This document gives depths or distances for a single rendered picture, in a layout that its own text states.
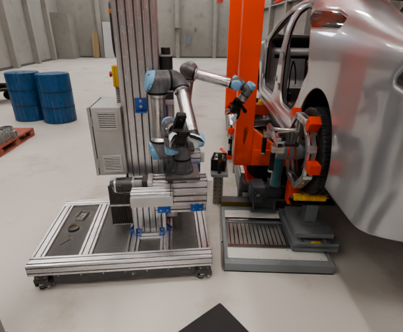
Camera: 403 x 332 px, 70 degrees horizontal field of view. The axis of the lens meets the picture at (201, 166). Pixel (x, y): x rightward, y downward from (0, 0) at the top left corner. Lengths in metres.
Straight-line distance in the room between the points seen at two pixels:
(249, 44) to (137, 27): 1.00
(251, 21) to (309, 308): 2.12
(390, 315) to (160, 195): 1.68
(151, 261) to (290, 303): 0.99
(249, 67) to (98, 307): 2.11
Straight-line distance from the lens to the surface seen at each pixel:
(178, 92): 1.67
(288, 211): 2.69
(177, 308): 2.11
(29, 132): 5.81
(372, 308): 2.41
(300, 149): 2.24
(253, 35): 2.51
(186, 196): 1.94
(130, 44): 1.87
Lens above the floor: 1.64
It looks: 25 degrees down
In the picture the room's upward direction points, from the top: 1 degrees clockwise
